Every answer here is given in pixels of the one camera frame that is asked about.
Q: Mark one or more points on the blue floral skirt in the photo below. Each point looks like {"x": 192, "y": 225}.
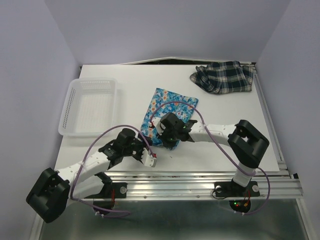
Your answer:
{"x": 160, "y": 97}

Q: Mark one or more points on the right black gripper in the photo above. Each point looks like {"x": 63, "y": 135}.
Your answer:
{"x": 169, "y": 144}

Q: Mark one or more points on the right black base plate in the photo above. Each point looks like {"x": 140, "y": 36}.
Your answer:
{"x": 225, "y": 188}

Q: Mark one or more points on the navy plaid skirt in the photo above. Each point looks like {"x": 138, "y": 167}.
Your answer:
{"x": 219, "y": 78}

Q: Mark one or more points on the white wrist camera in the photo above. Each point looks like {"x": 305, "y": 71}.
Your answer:
{"x": 156, "y": 124}
{"x": 149, "y": 160}

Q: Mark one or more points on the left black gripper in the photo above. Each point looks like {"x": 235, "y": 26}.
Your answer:
{"x": 142, "y": 146}

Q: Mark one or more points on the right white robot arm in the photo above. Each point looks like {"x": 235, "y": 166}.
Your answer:
{"x": 247, "y": 143}

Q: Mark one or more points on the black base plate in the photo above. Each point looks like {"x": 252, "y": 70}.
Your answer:
{"x": 225, "y": 188}
{"x": 114, "y": 190}

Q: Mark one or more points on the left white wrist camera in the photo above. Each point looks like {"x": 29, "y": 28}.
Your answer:
{"x": 149, "y": 160}

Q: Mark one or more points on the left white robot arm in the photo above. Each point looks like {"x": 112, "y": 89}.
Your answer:
{"x": 54, "y": 190}

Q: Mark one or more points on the white plastic basket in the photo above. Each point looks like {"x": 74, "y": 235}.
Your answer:
{"x": 89, "y": 107}

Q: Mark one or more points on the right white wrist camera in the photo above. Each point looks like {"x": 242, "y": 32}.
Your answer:
{"x": 156, "y": 124}

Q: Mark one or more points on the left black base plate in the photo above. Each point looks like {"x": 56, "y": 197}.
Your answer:
{"x": 114, "y": 190}

